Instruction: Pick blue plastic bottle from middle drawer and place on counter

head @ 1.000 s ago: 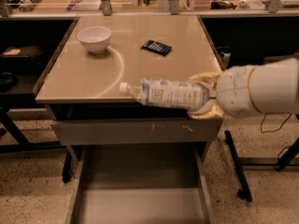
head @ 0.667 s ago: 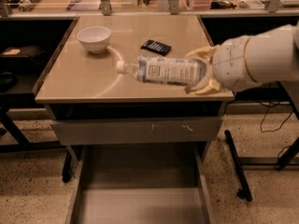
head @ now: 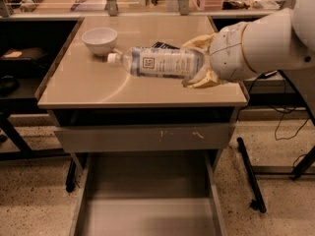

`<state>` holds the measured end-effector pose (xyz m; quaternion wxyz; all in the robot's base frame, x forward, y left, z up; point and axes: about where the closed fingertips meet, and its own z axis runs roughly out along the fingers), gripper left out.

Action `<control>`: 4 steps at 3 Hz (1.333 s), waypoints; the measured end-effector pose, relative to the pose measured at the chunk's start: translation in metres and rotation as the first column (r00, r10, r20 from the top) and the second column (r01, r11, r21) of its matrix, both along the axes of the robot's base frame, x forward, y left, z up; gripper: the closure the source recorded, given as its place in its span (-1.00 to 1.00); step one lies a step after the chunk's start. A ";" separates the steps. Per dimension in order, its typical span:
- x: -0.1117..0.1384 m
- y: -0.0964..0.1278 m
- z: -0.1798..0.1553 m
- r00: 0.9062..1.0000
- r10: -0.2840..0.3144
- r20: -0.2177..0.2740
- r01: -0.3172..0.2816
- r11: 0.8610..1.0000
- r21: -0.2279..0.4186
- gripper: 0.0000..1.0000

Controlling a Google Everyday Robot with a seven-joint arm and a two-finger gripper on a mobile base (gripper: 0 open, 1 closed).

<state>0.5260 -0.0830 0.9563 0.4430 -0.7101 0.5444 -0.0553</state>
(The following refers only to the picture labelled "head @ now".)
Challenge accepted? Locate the black table leg right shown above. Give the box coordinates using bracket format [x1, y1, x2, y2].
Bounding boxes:
[237, 137, 267, 213]

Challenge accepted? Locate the closed grey top drawer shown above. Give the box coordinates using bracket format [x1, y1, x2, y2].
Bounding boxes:
[54, 123, 234, 153]

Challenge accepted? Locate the open grey middle drawer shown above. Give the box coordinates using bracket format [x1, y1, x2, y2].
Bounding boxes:
[69, 151, 227, 236]

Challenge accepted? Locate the black power adapter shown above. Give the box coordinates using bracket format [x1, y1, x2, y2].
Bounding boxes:
[260, 70, 278, 80]

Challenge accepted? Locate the grey drawer cabinet counter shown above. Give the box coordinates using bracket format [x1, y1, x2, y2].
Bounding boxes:
[37, 16, 248, 164]

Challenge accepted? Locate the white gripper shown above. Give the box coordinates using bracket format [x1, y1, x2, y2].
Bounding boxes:
[181, 22, 258, 89]

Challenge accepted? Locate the clear plastic water bottle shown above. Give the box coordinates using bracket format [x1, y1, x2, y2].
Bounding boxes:
[107, 47, 204, 79]

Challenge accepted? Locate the black table leg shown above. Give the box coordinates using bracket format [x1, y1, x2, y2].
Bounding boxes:
[0, 113, 66, 161]
[237, 137, 267, 213]

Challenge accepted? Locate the white ceramic bowl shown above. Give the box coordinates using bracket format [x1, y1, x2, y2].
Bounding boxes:
[82, 28, 118, 56]

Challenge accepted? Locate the black floor cable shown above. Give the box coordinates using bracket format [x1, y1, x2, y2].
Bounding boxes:
[269, 103, 311, 141]

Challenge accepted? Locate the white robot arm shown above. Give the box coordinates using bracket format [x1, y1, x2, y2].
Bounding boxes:
[182, 0, 315, 89]

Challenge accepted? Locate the black table leg left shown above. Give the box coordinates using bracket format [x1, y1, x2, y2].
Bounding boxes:
[0, 113, 66, 161]

